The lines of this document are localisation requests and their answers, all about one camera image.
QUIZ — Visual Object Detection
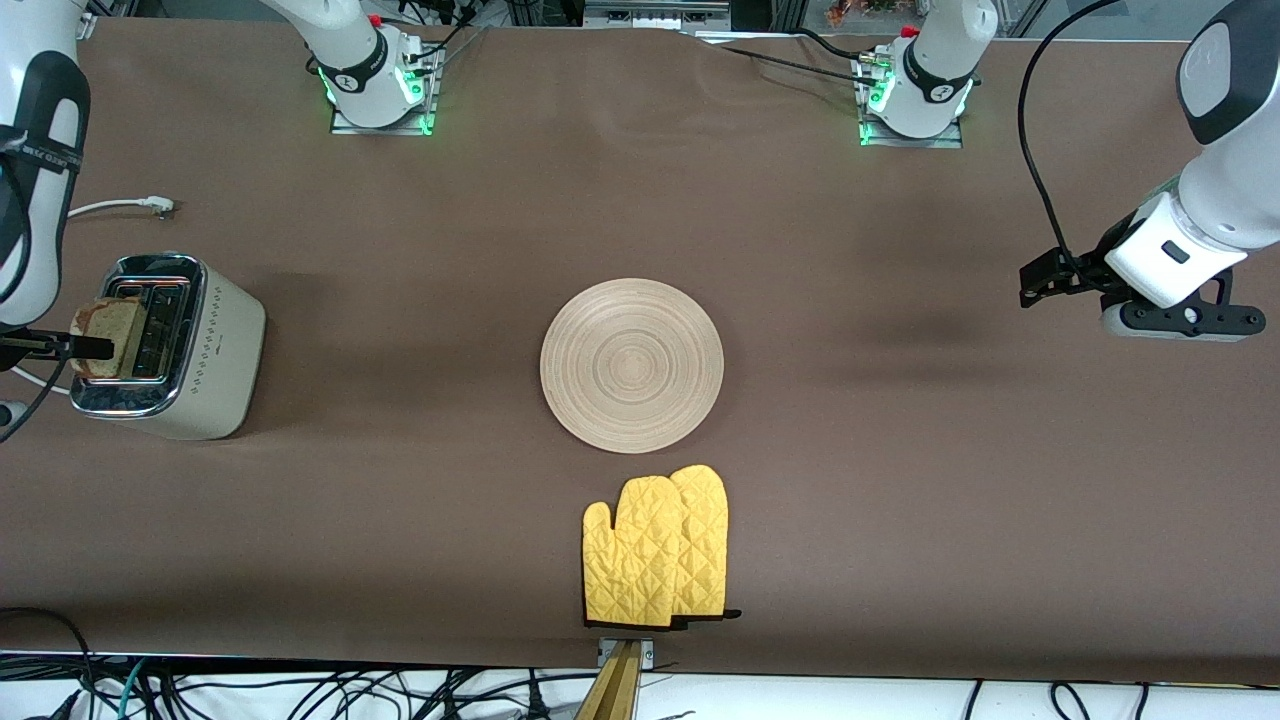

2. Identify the cream and chrome toaster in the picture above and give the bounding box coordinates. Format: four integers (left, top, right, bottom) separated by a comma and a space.
70, 253, 267, 441

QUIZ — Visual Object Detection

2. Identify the black cable to arm base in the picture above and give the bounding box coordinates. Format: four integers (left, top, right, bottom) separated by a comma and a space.
700, 28, 886, 91

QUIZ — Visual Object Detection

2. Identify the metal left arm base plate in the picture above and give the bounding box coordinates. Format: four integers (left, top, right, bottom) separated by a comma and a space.
855, 55, 966, 149

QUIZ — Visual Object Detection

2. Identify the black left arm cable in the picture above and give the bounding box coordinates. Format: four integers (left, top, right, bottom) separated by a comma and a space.
1017, 0, 1123, 273

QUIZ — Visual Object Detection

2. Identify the yellow quilted oven mitt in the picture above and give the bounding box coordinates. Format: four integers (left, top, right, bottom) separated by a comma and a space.
668, 464, 743, 623
583, 476, 693, 631

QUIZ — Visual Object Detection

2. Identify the wooden beam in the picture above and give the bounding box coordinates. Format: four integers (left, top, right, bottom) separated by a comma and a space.
573, 640, 641, 720

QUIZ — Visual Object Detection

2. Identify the orange background object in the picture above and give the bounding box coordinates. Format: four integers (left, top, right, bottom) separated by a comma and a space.
825, 0, 901, 26

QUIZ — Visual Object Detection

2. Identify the slice of brown bread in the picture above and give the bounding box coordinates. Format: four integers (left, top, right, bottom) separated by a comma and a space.
70, 297, 149, 379

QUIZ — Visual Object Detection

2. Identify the black looped floor cable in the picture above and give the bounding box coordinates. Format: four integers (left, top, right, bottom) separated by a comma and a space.
0, 606, 96, 720

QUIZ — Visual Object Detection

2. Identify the white toaster power cable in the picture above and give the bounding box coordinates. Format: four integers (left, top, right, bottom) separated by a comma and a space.
10, 196, 179, 394

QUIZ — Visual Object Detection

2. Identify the round wooden plate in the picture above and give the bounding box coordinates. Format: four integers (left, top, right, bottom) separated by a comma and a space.
540, 278, 724, 454

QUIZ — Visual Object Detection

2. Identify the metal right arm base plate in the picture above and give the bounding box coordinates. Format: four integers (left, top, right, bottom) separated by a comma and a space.
330, 45, 443, 137

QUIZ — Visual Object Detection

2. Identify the grey metal box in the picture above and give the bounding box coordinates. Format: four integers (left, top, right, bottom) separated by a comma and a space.
583, 0, 731, 29

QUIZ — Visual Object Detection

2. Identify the teal cable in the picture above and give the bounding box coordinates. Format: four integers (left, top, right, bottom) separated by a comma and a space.
113, 658, 151, 720

